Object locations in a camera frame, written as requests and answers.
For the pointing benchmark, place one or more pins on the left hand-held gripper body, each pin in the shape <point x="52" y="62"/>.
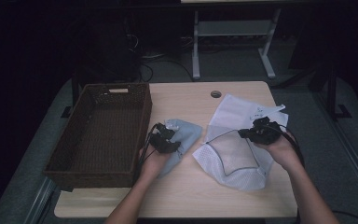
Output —
<point x="163" y="141"/>

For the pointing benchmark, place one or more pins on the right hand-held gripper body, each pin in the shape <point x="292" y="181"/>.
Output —
<point x="265" y="132"/>

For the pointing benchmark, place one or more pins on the white mesh laundry bag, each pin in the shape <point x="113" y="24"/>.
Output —
<point x="230" y="155"/>

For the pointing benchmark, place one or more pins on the light blue garment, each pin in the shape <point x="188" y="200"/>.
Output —
<point x="188" y="133"/>

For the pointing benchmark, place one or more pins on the brown wicker basket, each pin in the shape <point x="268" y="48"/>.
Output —
<point x="105" y="133"/>

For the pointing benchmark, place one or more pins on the person's left hand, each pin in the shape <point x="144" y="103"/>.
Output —
<point x="154" y="163"/>

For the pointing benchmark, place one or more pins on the person's right hand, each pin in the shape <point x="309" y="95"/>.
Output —
<point x="284" y="152"/>

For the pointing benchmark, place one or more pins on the black metal stand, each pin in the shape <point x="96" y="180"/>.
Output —
<point x="332" y="93"/>

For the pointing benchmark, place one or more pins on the aluminium floor rail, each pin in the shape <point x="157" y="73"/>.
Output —
<point x="38" y="202"/>
<point x="348" y="146"/>

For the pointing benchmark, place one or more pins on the white metal desk frame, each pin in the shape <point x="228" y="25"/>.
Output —
<point x="195" y="46"/>

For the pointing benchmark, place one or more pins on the black floor bracket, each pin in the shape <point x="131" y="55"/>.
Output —
<point x="66" y="112"/>

